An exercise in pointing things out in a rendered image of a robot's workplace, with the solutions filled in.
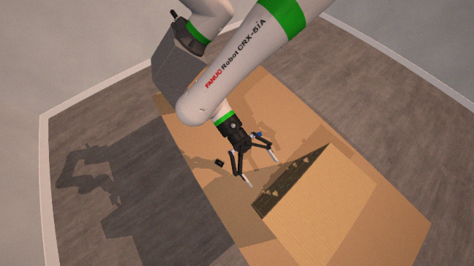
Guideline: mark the small tan wooden chest of drawers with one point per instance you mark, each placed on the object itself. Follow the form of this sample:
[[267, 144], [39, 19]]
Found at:
[[313, 218]]

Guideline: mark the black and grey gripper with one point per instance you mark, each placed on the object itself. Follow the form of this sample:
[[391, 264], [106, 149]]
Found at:
[[242, 142]]

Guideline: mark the brown drawer front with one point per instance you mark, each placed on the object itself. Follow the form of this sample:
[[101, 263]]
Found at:
[[295, 167], [277, 195], [264, 193], [269, 195], [307, 163], [286, 171]]

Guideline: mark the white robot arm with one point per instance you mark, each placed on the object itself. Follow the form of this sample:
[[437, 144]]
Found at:
[[269, 25]]

